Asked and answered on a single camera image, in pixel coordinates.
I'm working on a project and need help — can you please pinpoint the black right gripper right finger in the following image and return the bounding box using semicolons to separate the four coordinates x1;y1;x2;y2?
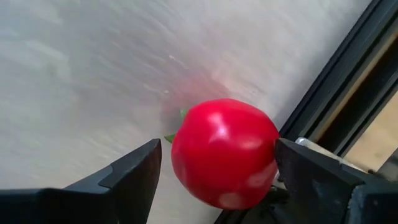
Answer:
274;138;398;224

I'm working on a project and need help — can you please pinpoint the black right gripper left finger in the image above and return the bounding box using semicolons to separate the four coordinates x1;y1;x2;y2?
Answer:
0;138;163;224

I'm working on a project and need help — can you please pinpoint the red tomato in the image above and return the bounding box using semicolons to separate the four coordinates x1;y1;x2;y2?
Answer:
164;98;280;211

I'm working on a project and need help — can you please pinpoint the black table frame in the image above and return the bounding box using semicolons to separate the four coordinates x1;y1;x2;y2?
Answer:
214;0;398;224

